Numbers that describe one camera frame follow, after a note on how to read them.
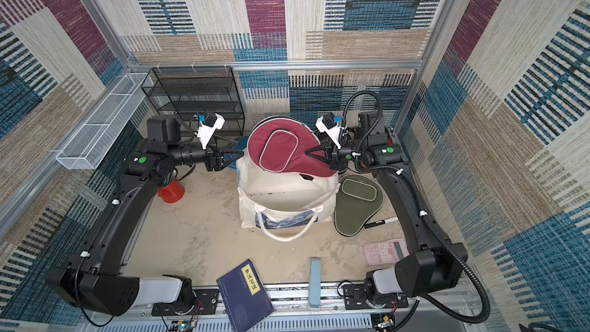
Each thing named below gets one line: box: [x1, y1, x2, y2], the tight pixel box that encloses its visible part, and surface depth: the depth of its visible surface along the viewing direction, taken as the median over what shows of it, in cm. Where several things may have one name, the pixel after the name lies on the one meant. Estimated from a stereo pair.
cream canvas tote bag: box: [236, 148, 341, 243], surface depth 76 cm
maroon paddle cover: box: [247, 116, 338, 178], surface depth 64 cm
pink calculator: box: [363, 237, 410, 266], surface depth 83 cm
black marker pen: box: [364, 216, 399, 230], surface depth 91 cm
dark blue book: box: [215, 258, 276, 332], surface depth 76 cm
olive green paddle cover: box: [333, 173, 385, 237], surface depth 95 cm
